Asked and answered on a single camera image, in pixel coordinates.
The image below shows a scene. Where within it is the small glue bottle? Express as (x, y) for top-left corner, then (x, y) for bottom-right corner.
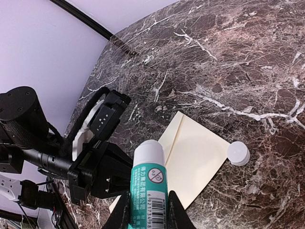
(128, 140), (168, 229)

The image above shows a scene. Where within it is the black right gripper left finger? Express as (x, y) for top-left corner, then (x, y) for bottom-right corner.
(102, 191), (130, 229)

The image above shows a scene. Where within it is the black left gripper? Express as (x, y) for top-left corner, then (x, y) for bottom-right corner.
(68, 142), (132, 205)

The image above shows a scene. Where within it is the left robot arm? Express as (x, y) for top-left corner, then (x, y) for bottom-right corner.
(0, 86), (132, 205)

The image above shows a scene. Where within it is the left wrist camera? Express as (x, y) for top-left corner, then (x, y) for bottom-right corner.
(63, 87), (131, 153)

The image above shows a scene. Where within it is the black corner frame post left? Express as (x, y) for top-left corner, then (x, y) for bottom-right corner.
(50, 0), (113, 40)

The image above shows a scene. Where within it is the grey glue bottle cap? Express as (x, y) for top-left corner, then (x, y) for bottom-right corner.
(227, 141), (250, 166)

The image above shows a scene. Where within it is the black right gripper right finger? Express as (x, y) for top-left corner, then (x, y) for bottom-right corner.
(168, 190), (193, 229)

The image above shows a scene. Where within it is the cream envelope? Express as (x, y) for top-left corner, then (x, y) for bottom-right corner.
(108, 110), (231, 213)

